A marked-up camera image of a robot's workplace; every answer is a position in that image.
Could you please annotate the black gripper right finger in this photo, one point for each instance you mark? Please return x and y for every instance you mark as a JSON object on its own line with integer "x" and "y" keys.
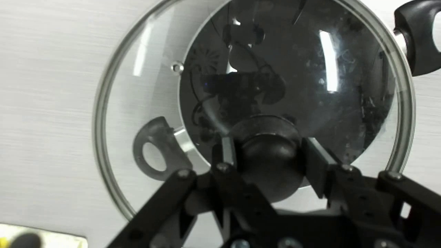
{"x": 367, "y": 197}

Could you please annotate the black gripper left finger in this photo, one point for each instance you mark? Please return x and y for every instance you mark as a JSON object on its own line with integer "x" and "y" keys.
{"x": 184, "y": 207}

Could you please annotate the plain yellow mat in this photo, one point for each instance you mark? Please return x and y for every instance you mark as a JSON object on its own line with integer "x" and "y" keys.
{"x": 64, "y": 240}

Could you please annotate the glass lid with black knob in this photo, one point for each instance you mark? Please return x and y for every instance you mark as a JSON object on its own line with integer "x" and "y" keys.
{"x": 139, "y": 96}

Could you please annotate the black cooking pot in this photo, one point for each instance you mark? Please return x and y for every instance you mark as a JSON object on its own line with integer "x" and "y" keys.
{"x": 416, "y": 41}

